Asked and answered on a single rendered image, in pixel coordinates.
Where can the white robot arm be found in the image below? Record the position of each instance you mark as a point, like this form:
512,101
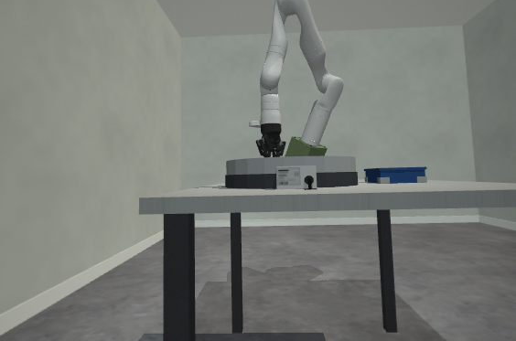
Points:
315,53

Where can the grey round turntable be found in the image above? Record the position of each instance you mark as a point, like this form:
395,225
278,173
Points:
291,172

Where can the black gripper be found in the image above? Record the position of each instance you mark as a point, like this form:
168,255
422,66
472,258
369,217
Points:
271,140

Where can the blue plastic crate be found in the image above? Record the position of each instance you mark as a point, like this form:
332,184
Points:
396,175

